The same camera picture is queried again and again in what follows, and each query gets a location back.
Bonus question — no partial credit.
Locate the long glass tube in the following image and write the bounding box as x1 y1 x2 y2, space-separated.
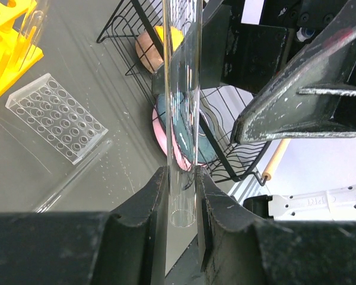
163 1 202 228
19 9 46 69
32 139 113 213

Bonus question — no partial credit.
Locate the clear acrylic tube rack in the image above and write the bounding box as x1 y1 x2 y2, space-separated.
5 73 108 165

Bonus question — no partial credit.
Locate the pink plate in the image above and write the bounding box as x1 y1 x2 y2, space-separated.
151 106 196 172

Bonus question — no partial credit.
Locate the black wire basket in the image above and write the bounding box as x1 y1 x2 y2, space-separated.
96 0 291 187

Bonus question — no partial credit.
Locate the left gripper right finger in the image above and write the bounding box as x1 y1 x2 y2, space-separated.
195 168 356 284

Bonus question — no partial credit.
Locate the blue ceramic plate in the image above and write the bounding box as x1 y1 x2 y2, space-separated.
173 93 216 164

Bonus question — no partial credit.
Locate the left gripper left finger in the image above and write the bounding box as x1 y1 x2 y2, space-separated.
0 167 169 284

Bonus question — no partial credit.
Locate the yellow test tube rack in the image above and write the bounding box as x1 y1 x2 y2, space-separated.
0 1 46 97

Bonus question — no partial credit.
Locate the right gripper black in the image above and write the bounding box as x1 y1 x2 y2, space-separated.
151 0 356 145

